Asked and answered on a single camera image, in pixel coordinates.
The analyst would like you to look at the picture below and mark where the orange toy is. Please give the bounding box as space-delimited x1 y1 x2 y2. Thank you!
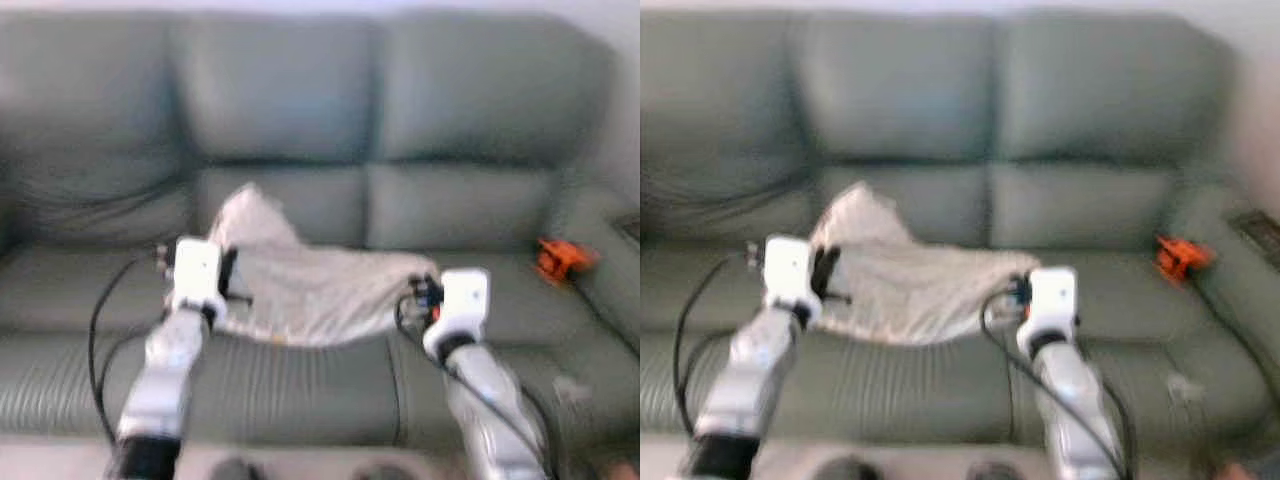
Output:
1155 235 1216 283
535 238 599 286

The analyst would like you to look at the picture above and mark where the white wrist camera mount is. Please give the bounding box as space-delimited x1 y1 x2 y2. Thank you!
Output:
170 237 229 326
423 268 491 361
1015 265 1081 359
762 235 823 326

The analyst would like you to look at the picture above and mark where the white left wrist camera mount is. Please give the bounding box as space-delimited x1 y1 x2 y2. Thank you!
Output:
762 235 823 326
170 237 229 326

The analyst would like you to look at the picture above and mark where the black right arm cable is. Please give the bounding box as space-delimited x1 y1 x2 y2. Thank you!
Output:
395 295 561 480
978 288 1136 480

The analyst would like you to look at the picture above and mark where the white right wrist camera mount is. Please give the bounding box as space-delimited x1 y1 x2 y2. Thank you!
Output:
423 268 491 361
1015 265 1081 359

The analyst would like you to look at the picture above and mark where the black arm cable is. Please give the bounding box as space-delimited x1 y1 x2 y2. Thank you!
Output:
88 255 176 446
672 255 766 436
978 288 1136 480
395 295 561 480

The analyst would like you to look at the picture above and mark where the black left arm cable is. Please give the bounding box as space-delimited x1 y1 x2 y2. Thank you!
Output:
88 255 176 446
672 255 766 436

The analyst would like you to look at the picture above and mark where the grey-green leather sofa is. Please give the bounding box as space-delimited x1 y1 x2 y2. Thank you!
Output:
640 10 1280 461
0 10 641 451

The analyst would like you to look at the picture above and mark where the black left robot foot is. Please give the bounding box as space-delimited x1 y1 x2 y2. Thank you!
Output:
812 456 881 480

